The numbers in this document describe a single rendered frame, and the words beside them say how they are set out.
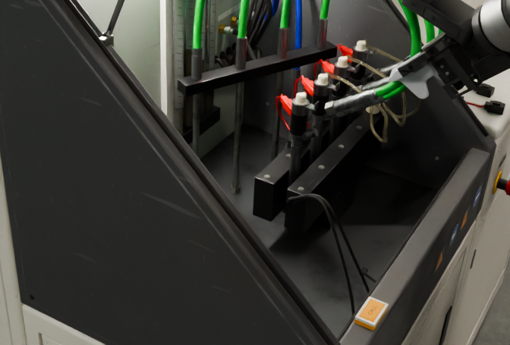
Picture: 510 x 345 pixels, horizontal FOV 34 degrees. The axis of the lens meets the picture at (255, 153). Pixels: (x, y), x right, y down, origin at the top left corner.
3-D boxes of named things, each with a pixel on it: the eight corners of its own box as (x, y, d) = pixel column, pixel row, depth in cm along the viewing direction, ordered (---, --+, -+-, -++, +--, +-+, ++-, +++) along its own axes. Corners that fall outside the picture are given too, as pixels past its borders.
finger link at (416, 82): (399, 114, 121) (442, 90, 113) (375, 82, 121) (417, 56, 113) (410, 104, 123) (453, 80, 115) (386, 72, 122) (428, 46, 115)
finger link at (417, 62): (398, 82, 116) (440, 56, 109) (391, 73, 116) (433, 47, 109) (414, 67, 119) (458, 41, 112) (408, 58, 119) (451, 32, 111)
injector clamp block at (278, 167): (300, 266, 143) (306, 195, 135) (250, 246, 147) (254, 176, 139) (376, 174, 168) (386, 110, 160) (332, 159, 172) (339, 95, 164)
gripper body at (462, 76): (447, 103, 114) (508, 73, 103) (410, 52, 113) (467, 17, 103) (476, 75, 117) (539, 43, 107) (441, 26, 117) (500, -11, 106)
